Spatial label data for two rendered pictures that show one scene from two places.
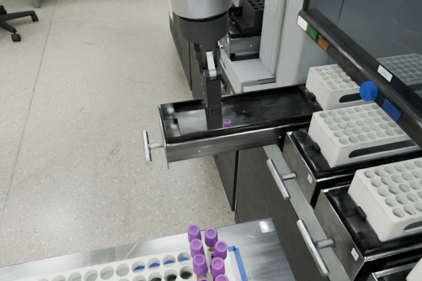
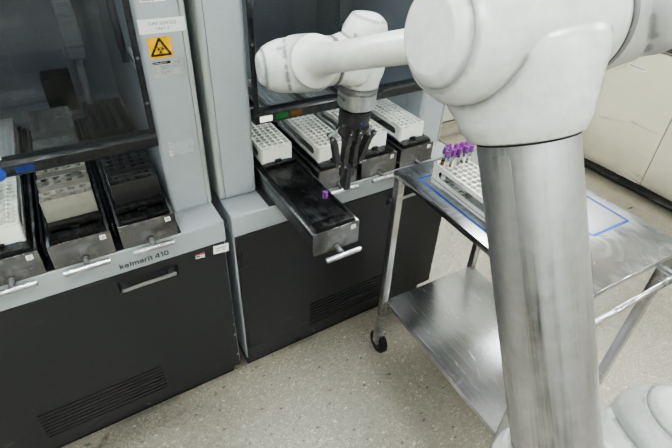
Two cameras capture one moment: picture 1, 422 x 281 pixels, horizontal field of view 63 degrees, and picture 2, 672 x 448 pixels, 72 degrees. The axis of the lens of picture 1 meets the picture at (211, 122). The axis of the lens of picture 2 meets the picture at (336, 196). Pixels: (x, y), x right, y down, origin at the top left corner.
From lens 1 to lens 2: 1.30 m
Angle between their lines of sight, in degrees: 80
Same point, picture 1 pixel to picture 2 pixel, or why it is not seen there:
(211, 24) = not seen: hidden behind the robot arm
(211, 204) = (213, 408)
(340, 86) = (280, 140)
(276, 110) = (294, 178)
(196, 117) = (318, 213)
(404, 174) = not seen: hidden behind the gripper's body
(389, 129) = (322, 127)
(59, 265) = (472, 229)
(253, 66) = (191, 216)
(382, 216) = (382, 135)
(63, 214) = not seen: outside the picture
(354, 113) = (312, 135)
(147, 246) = (439, 204)
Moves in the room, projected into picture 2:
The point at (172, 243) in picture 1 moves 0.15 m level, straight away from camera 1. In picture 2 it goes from (431, 196) to (385, 211)
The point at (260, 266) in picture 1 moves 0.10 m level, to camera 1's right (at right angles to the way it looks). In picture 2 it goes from (422, 171) to (408, 155)
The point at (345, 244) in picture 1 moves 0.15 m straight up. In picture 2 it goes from (385, 161) to (390, 118)
